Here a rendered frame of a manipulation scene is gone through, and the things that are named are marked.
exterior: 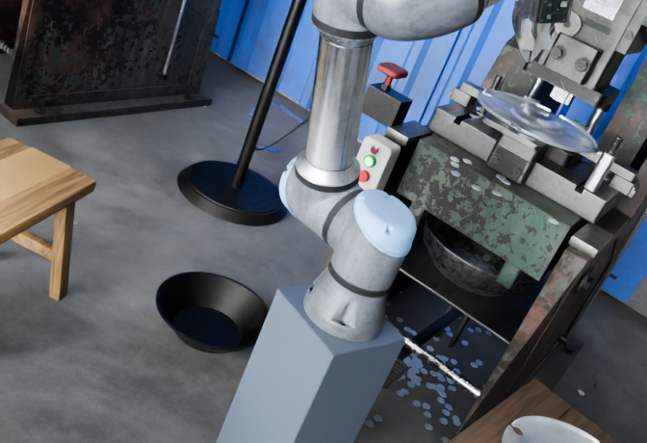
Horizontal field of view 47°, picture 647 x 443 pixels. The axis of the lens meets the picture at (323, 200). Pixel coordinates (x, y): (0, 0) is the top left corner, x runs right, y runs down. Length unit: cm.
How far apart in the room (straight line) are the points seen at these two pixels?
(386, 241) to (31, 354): 88
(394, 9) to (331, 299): 52
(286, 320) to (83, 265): 83
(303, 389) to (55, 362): 64
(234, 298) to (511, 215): 77
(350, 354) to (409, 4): 60
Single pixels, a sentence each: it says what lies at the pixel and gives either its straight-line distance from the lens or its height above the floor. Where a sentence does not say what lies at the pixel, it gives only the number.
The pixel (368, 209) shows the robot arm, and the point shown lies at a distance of 124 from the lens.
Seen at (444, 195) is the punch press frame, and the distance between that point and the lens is 176.
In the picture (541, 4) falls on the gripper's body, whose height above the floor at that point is 104.
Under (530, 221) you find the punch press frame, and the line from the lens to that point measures 170.
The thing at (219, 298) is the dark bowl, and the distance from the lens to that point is 204.
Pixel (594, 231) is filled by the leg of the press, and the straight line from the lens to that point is 173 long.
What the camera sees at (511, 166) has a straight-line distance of 175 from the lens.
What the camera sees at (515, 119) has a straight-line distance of 170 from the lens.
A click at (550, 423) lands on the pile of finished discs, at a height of 35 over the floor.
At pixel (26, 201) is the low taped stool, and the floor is 33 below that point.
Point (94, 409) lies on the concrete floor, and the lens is 169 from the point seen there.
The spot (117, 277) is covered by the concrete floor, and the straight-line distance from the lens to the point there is 205.
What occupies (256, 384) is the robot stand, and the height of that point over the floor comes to 25.
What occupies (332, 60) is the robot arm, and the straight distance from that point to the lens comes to 116.
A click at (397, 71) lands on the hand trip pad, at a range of 176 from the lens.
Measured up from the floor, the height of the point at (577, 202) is 67.
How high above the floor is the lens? 119
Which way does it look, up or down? 25 degrees down
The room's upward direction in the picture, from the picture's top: 22 degrees clockwise
